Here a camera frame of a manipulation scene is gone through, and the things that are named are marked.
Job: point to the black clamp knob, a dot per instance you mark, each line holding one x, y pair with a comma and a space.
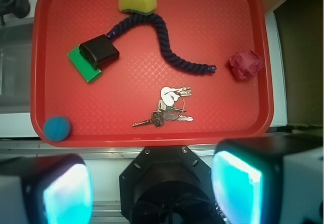
19, 8

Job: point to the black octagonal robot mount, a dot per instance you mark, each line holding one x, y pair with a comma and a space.
168, 185

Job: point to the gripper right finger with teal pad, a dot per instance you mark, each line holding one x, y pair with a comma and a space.
273, 179

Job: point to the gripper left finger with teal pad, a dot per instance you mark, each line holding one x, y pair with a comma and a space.
48, 189

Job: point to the blue textured ball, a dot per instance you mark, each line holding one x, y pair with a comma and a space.
57, 128

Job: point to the crumpled red paper ball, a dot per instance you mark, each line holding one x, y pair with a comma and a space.
246, 64

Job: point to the yellow green sponge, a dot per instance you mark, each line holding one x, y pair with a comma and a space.
143, 7

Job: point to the silver key bunch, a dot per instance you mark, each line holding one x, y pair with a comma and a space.
170, 107

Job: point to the green flat block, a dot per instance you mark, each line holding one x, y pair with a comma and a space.
86, 70

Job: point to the black rectangular case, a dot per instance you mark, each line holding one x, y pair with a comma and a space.
99, 51

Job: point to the red plastic tray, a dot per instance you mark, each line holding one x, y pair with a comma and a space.
101, 113

